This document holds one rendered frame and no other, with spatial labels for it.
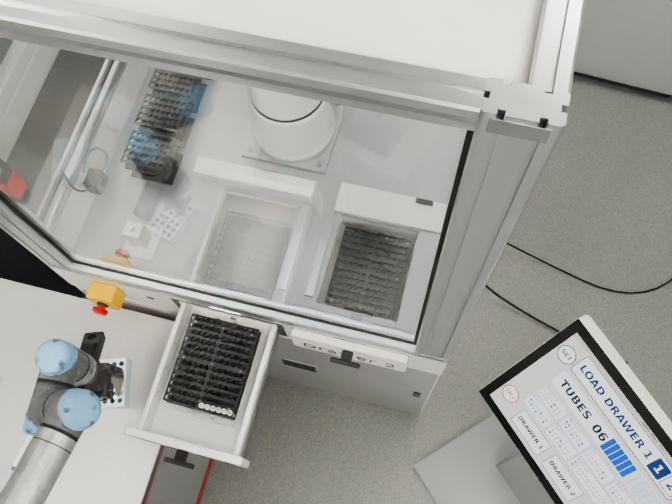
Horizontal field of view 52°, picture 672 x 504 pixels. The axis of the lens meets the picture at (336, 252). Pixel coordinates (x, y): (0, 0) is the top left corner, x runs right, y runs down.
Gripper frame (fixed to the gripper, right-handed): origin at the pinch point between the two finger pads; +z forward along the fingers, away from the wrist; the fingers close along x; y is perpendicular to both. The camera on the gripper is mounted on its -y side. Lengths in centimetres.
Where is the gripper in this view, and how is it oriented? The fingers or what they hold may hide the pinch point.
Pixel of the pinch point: (112, 378)
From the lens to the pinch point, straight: 184.8
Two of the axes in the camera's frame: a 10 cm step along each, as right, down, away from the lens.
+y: 0.6, 9.3, -3.6
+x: 10.0, -0.8, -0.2
